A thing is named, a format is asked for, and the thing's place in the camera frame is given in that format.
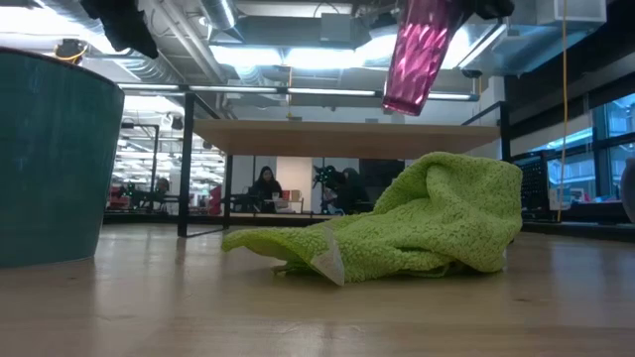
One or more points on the wooden shelf board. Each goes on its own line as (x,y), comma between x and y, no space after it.
(342,139)

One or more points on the black perforated panel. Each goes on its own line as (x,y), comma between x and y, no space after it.
(533,183)

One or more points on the person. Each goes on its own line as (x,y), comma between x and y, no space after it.
(354,191)
(266,191)

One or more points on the pink faceted tumbler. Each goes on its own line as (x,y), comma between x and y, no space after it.
(419,54)

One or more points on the lime green microfibre cloth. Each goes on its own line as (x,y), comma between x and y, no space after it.
(436,223)

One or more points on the large teal cup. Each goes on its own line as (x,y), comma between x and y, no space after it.
(54,163)

